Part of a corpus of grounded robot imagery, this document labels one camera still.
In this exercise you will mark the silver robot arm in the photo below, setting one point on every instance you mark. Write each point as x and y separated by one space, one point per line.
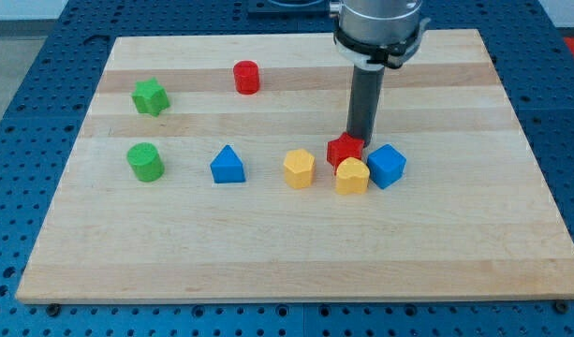
378 34

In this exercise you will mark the yellow hexagon block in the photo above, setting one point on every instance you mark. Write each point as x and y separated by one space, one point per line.
299 168

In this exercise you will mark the blue triangle block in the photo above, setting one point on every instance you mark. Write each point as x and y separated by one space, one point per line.
227 167

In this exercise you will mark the red star block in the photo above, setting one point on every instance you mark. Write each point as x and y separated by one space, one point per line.
342 148

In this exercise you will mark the yellow heart block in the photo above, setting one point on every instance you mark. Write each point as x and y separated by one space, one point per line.
352 177

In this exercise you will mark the light wooden board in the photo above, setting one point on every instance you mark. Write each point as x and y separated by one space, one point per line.
471 219

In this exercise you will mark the blue cube block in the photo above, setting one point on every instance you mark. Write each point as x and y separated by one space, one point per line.
386 166

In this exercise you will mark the red cylinder block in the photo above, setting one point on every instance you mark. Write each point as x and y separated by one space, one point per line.
246 77

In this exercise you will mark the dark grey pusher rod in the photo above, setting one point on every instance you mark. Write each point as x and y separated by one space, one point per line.
363 102

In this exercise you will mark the green cylinder block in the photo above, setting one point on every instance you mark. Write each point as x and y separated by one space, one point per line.
145 162

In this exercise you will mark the green star block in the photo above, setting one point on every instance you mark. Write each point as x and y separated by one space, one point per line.
150 97

